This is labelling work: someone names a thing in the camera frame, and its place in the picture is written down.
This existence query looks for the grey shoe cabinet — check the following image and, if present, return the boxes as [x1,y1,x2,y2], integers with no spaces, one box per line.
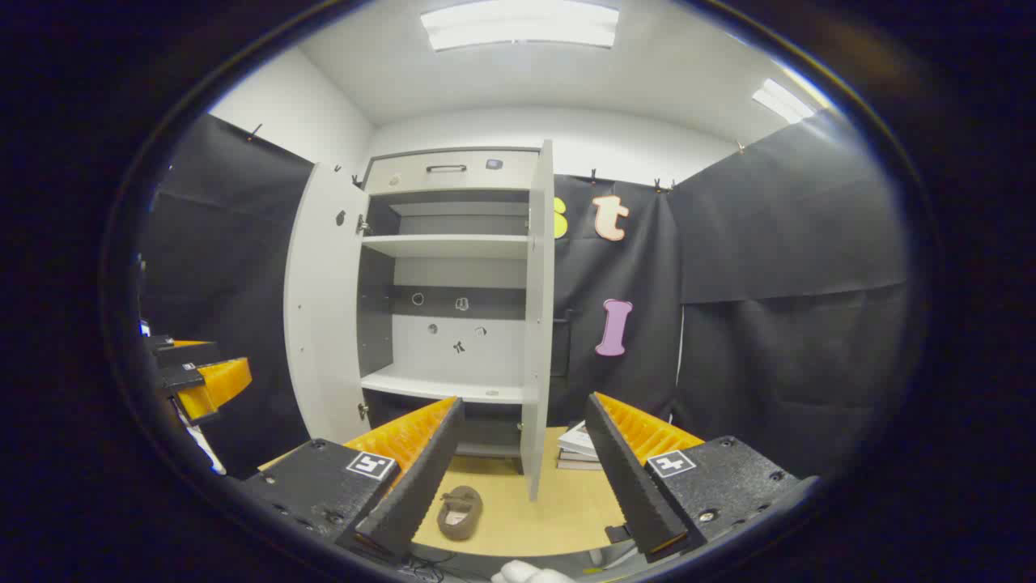
[356,146,543,474]

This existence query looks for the grey shoe cabinet door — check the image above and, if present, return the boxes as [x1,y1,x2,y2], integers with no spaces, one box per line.
[283,162,372,446]
[520,139,558,503]

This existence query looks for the black backdrop cloth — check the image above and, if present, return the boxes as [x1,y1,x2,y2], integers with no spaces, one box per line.
[139,109,911,479]

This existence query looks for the black door handle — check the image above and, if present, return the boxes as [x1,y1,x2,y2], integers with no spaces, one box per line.
[552,309,577,378]

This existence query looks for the tangle of black cables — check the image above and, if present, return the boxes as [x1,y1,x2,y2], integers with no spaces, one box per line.
[397,555,454,583]

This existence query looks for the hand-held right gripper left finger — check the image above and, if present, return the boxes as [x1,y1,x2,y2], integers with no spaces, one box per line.
[240,397,466,565]

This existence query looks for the grey cabinet drawer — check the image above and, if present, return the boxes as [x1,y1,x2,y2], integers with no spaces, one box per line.
[364,150,541,195]

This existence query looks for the brown shoe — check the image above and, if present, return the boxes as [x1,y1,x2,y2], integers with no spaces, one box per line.
[437,485,484,542]

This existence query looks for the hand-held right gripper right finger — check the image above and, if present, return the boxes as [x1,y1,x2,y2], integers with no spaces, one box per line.
[584,393,818,564]

